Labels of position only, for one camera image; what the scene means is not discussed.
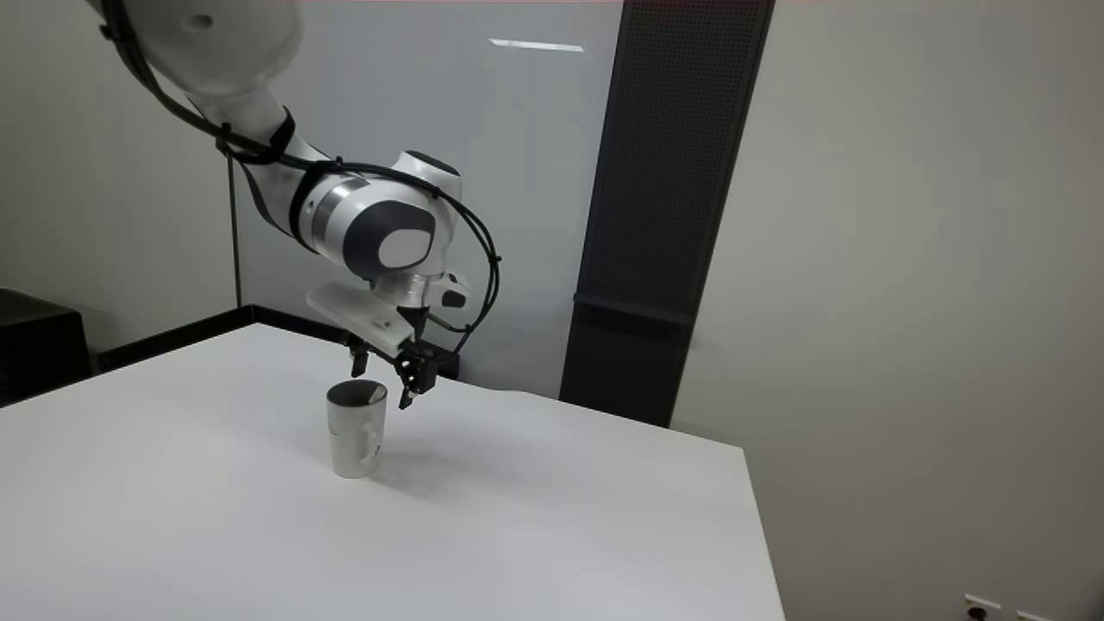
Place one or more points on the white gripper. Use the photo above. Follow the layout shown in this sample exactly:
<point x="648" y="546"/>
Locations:
<point x="388" y="315"/>

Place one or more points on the black cabinet at left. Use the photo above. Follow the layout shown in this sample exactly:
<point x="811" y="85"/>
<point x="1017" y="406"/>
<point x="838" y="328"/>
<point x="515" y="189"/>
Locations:
<point x="43" y="345"/>

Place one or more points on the dark door panel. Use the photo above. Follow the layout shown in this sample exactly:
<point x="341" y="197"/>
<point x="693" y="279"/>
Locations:
<point x="678" y="105"/>

